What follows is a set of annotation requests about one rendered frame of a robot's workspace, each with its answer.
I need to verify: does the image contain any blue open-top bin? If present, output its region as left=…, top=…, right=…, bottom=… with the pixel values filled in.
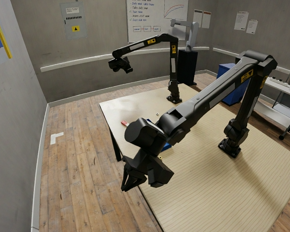
left=161, top=143, right=172, bottom=152

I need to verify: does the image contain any pink and white eraser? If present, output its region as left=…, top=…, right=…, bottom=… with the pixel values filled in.
left=121, top=120, right=129, bottom=127

